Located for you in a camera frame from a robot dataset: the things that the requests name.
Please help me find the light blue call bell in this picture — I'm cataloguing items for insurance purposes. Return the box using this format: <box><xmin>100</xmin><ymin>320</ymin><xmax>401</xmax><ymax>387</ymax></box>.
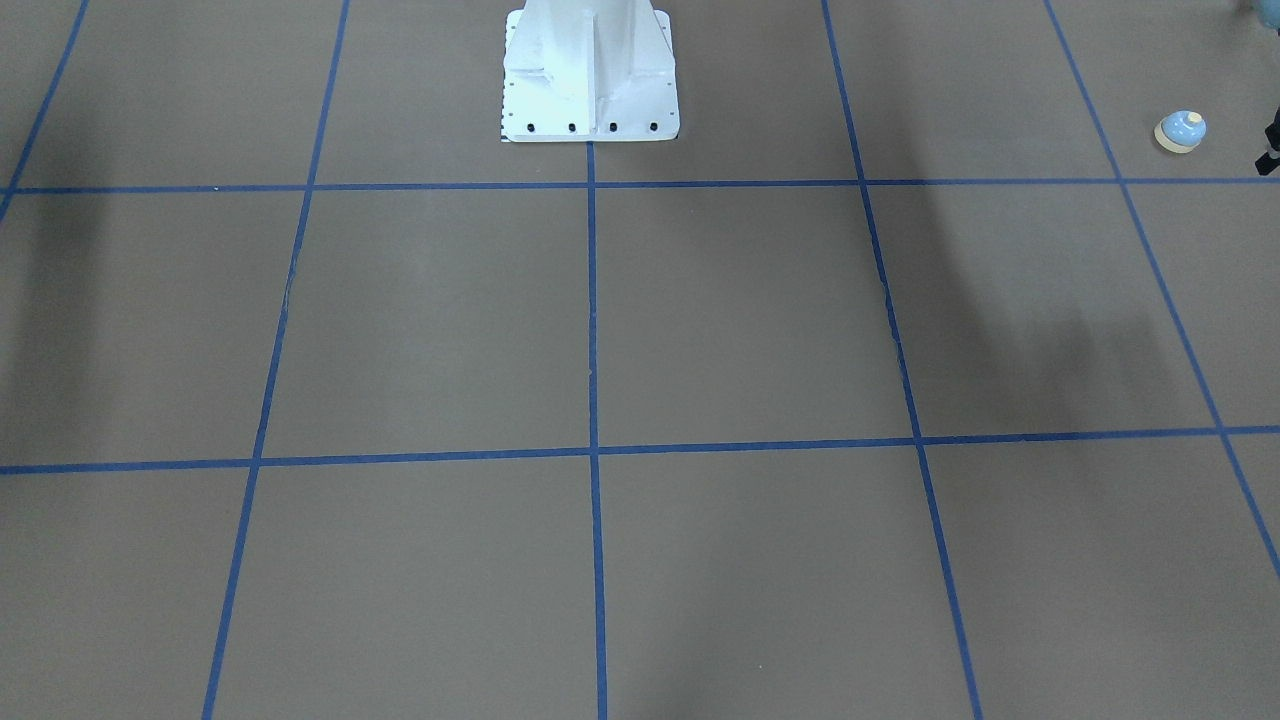
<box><xmin>1153</xmin><ymin>110</ymin><xmax>1208</xmax><ymax>154</ymax></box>

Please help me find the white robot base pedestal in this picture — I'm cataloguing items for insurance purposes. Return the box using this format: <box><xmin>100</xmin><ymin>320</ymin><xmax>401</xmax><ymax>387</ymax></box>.
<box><xmin>500</xmin><ymin>1</ymin><xmax>681</xmax><ymax>143</ymax></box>

